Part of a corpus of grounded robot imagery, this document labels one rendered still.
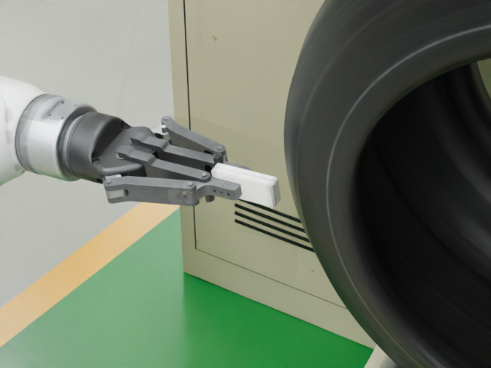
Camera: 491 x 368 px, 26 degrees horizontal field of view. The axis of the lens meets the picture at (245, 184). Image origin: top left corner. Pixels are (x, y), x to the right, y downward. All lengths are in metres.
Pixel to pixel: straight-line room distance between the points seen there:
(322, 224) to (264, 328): 1.36
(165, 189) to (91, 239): 1.35
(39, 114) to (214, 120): 0.83
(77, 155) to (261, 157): 0.86
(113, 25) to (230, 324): 1.12
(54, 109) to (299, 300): 1.13
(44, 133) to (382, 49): 0.50
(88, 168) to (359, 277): 0.36
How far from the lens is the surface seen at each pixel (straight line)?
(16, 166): 1.20
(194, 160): 1.11
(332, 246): 0.90
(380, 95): 0.77
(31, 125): 1.17
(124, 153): 1.12
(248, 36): 1.81
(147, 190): 1.09
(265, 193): 1.06
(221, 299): 2.28
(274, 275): 2.18
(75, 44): 2.99
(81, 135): 1.14
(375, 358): 1.12
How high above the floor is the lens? 1.75
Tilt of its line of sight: 44 degrees down
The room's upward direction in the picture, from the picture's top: straight up
